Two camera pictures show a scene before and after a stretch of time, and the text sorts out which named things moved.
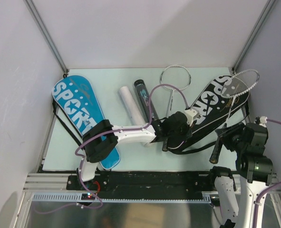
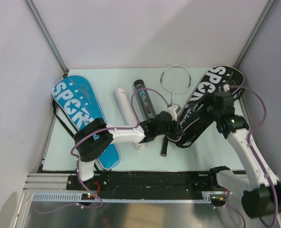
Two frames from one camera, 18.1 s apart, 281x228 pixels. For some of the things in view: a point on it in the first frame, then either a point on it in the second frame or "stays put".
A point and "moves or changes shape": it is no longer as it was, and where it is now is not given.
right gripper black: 225,133 → 207,99
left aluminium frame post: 35,15 stays put
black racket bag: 224,96 moves or changes shape
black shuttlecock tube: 144,95 stays put
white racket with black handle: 178,75 stays put
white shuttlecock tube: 136,116 moves or changes shape
